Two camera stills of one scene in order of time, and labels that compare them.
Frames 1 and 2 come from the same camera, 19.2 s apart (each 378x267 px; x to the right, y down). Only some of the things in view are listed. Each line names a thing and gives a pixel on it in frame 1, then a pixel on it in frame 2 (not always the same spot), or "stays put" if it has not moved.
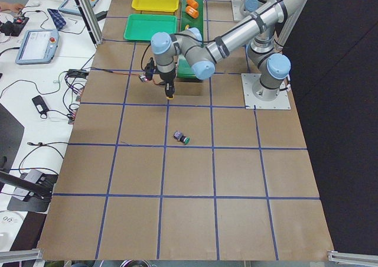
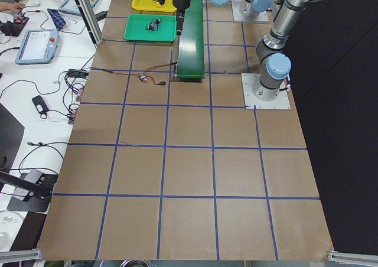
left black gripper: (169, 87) -> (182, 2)
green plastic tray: (141, 27) stays put
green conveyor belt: (192, 16) stays put
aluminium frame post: (86, 8) stays put
